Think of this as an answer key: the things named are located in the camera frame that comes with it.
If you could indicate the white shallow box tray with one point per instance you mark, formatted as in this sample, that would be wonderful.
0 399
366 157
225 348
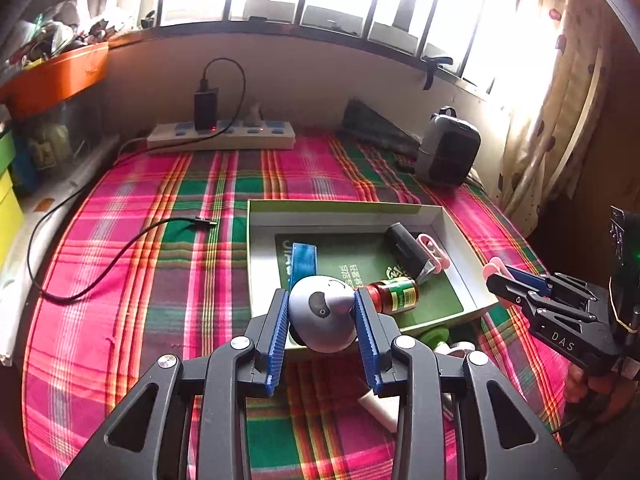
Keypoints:
260 260

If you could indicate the pink green plaid blanket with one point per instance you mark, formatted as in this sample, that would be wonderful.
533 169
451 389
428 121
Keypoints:
150 260

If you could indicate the window with metal bars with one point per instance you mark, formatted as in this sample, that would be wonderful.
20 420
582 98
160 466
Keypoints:
325 15

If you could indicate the clear plastic storage bin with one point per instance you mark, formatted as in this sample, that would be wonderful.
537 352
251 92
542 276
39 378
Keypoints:
70 130

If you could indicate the white power strip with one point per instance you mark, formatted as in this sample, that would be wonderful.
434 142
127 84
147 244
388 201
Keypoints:
250 137

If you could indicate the person's right hand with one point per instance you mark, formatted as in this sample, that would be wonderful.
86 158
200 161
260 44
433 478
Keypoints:
600 392

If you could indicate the blue translucent usb device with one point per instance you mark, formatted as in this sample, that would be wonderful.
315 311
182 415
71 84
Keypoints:
304 265

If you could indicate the pink and white clip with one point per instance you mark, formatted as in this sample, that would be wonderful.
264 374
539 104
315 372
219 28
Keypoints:
494 266

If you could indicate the green cardboard shoe box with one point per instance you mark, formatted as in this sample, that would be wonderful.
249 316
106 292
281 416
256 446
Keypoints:
6 155

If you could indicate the black power adapter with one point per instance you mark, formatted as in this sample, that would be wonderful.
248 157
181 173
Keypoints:
206 110

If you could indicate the pink plastic clip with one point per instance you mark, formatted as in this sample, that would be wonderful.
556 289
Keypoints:
441 262

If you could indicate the small black object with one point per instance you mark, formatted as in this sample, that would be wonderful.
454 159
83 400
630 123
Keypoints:
406 166

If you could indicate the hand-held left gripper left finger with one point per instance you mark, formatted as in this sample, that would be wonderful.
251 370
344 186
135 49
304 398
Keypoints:
277 340

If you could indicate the yellow cardboard box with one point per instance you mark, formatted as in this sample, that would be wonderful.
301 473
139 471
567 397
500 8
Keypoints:
10 220

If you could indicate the orange storage box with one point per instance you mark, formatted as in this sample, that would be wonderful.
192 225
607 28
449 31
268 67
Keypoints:
60 77

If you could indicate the green round case white lid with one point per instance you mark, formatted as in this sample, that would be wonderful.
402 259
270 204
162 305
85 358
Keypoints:
434 336

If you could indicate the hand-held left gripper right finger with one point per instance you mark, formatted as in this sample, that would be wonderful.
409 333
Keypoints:
367 340

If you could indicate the grey plug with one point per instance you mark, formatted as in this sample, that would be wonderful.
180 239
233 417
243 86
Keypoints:
255 112

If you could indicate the brown bottle red cap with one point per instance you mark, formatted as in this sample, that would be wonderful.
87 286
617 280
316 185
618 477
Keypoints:
397 295

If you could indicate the grey and white panda toy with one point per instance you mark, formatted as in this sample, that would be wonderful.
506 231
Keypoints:
320 310

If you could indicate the blue box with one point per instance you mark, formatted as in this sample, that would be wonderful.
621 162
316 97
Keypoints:
25 165

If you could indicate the pile of plastic bags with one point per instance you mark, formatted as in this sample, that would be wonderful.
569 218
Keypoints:
50 30

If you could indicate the dark folded cloth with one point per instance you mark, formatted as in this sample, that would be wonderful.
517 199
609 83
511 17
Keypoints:
375 122

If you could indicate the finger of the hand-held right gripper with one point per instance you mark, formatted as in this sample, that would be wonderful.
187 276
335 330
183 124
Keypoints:
515 296
527 280

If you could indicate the cream heart-print curtain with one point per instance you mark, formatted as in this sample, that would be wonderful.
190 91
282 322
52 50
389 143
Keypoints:
555 110

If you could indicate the black flashlight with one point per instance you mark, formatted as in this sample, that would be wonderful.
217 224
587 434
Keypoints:
405 250

